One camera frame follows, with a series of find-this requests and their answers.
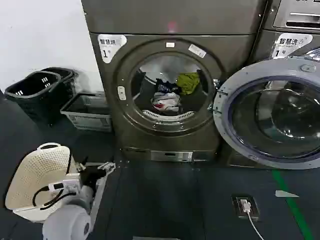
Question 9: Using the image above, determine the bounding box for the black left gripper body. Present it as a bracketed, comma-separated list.
[79, 165, 103, 187]

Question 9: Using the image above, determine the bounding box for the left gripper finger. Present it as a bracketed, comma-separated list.
[97, 161, 117, 176]
[75, 156, 89, 174]

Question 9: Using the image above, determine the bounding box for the cream perforated laundry basket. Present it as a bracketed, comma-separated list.
[4, 142, 111, 226]

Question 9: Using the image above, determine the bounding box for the grey slotted plastic basket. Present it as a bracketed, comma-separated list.
[59, 92, 113, 133]

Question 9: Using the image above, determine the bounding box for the black plastic laundry basket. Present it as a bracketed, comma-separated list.
[4, 70, 66, 126]
[39, 66, 79, 101]

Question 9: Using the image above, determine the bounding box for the white and red garment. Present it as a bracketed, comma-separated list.
[150, 91, 181, 113]

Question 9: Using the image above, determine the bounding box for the dark blue printed garment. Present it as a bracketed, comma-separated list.
[155, 78, 183, 95]

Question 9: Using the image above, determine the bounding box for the green garment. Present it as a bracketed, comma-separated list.
[175, 72, 201, 96]

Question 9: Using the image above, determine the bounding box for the white power plug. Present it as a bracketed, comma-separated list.
[239, 198, 252, 214]

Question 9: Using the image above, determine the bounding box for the black floor socket box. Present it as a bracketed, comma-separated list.
[230, 193, 261, 223]

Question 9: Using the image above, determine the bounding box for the grey dryer with open drum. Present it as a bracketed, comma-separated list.
[80, 0, 270, 166]

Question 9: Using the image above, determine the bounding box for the round glass dryer door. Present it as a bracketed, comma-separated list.
[211, 55, 320, 171]

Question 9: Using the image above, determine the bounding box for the pale floor tape piece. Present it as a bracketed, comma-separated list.
[274, 189, 300, 199]

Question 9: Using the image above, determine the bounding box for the green floor tape line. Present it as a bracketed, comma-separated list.
[270, 169, 316, 240]

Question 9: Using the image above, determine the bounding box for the grey washing machine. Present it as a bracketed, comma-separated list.
[248, 0, 320, 169]

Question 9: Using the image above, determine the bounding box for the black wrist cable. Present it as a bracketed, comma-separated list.
[33, 184, 76, 211]

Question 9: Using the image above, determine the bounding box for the white power cable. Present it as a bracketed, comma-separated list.
[245, 211, 266, 240]

